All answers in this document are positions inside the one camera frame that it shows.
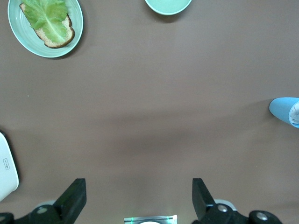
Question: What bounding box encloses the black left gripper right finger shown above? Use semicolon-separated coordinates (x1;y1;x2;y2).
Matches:
192;178;250;224

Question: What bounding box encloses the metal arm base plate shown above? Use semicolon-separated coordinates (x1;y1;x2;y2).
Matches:
123;215;178;224

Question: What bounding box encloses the slice of toast bread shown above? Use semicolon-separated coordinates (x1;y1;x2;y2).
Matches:
19;2;76;49

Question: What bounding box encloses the mint green bowl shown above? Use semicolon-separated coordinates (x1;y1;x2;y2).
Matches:
144;0;192;16

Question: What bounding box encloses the green lettuce leaf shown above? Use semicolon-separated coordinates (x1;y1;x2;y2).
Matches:
22;0;68;44

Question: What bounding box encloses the white toaster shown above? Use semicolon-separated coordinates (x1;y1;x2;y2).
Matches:
0;132;20;203

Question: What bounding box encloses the crumpled white paper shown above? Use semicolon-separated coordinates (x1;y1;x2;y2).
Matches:
289;100;299;125

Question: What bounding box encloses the blue plastic cup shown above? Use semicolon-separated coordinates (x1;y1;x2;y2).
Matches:
268;97;299;128

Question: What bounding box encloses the mint green plate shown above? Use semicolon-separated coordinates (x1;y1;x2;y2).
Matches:
7;0;84;58

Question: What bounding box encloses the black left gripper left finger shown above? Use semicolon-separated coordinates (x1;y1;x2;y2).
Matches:
16;178;87;224

